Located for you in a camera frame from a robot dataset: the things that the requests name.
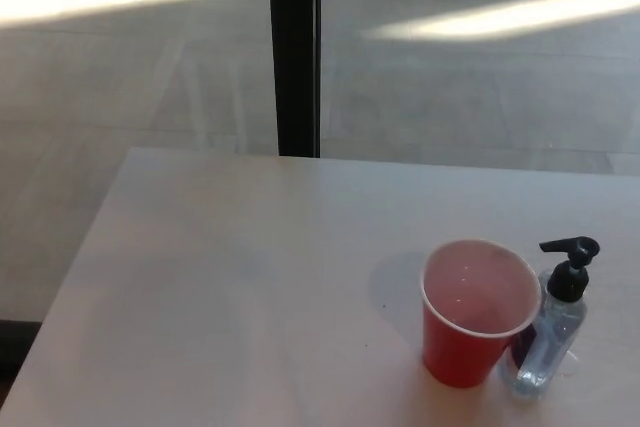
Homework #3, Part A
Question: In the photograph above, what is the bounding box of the black window frame post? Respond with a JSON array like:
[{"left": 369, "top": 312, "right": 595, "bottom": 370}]
[{"left": 266, "top": 0, "right": 323, "bottom": 159}]

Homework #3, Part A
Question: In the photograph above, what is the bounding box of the red plastic cup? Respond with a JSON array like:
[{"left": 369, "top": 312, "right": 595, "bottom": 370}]
[{"left": 418, "top": 239, "right": 543, "bottom": 389}]

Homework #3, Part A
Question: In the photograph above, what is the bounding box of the clear pump soap bottle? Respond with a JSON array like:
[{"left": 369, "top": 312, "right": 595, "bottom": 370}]
[{"left": 500, "top": 235, "right": 601, "bottom": 391}]

